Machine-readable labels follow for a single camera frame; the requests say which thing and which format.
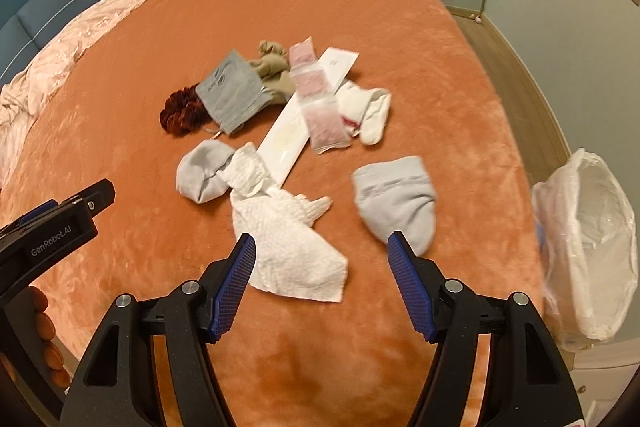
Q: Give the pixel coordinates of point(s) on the beige drawstring sachet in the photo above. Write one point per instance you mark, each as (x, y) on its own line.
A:
(273, 68)

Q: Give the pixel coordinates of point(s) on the pink quilt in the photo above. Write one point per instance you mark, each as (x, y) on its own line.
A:
(25, 98)

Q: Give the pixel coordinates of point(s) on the left hand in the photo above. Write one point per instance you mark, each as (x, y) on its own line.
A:
(52, 356)

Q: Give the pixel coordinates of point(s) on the light grey sock right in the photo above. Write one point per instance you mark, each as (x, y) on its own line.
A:
(397, 196)

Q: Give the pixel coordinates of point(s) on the blue upholstered headboard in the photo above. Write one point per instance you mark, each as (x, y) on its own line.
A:
(33, 26)

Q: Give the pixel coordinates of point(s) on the grey cloth pouch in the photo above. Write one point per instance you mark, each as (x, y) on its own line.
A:
(233, 93)

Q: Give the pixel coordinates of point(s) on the white paper towel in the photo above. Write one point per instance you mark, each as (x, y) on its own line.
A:
(292, 260)

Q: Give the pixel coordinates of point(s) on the white bag lined trash bin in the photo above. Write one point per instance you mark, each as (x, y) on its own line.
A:
(588, 248)

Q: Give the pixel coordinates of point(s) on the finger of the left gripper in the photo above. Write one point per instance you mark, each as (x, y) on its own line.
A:
(31, 215)

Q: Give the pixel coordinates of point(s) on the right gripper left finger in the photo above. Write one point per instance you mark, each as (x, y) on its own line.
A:
(115, 383)

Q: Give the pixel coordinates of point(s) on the light grey sock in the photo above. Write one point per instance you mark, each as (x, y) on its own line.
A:
(397, 196)
(197, 176)

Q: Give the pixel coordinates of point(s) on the white cabinet door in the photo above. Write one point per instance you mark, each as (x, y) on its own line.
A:
(601, 374)

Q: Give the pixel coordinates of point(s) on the white sock red trim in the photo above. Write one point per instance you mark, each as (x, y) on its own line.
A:
(364, 112)

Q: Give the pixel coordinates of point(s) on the light grey sock left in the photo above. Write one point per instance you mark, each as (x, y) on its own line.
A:
(197, 176)

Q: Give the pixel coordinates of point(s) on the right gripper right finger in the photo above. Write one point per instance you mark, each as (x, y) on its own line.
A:
(527, 382)

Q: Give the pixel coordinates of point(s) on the dark red scrunchie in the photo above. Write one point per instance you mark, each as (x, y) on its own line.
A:
(184, 112)

